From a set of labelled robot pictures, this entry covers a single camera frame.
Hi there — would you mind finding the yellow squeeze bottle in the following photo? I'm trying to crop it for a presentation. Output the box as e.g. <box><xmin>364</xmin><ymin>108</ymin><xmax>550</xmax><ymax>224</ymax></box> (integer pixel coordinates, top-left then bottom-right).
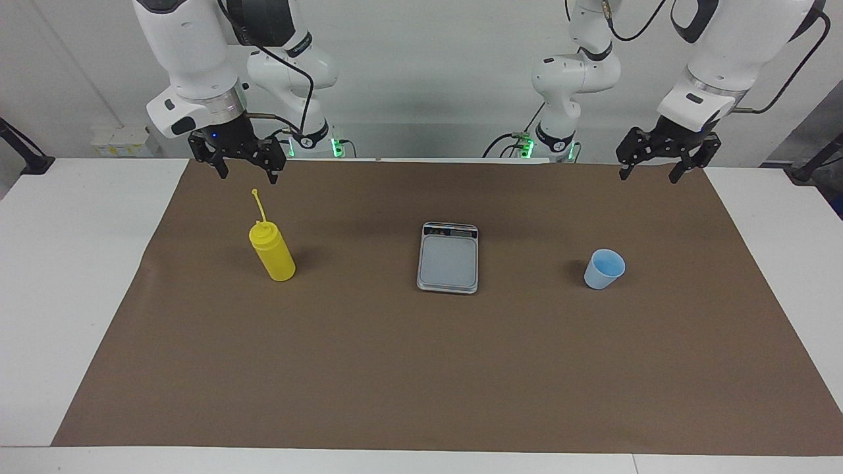
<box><xmin>248</xmin><ymin>188</ymin><xmax>296</xmax><ymax>282</ymax></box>

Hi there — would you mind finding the light blue plastic cup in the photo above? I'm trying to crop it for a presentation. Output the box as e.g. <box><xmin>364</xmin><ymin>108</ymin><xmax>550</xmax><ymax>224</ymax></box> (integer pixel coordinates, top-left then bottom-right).
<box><xmin>584</xmin><ymin>248</ymin><xmax>626</xmax><ymax>290</ymax></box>

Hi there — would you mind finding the silver digital kitchen scale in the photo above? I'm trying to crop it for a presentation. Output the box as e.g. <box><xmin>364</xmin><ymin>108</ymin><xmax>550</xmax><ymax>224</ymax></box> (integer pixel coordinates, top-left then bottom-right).
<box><xmin>416</xmin><ymin>222</ymin><xmax>479</xmax><ymax>295</ymax></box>

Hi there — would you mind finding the black clamp stand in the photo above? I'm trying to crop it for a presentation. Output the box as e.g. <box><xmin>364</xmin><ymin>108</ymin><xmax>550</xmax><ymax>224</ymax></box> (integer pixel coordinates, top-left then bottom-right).
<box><xmin>784</xmin><ymin>132</ymin><xmax>843</xmax><ymax>184</ymax></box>
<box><xmin>0</xmin><ymin>117</ymin><xmax>55</xmax><ymax>176</ymax></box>

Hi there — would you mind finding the brown table mat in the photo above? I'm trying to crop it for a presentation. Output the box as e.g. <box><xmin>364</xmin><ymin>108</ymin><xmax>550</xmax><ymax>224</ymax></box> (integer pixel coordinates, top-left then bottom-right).
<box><xmin>51</xmin><ymin>158</ymin><xmax>843</xmax><ymax>457</ymax></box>

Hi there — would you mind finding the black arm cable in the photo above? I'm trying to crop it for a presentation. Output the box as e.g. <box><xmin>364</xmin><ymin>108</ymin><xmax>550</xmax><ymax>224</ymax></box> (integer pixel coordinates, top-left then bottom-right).
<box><xmin>217</xmin><ymin>0</ymin><xmax>313</xmax><ymax>136</ymax></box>
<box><xmin>733</xmin><ymin>10</ymin><xmax>830</xmax><ymax>115</ymax></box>
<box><xmin>601</xmin><ymin>0</ymin><xmax>667</xmax><ymax>42</ymax></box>

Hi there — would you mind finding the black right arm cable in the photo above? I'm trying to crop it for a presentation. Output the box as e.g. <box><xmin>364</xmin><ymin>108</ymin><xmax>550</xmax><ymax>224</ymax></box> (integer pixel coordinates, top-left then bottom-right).
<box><xmin>217</xmin><ymin>0</ymin><xmax>313</xmax><ymax>136</ymax></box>

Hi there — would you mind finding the black left arm upper cable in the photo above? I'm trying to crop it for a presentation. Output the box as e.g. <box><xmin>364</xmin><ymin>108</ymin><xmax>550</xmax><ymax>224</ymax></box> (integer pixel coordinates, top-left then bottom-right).
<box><xmin>601</xmin><ymin>0</ymin><xmax>667</xmax><ymax>42</ymax></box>

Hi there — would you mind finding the black left base cable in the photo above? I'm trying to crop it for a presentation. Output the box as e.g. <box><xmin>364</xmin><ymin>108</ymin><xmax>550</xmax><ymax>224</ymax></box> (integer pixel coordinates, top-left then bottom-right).
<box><xmin>483</xmin><ymin>132</ymin><xmax>528</xmax><ymax>159</ymax></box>

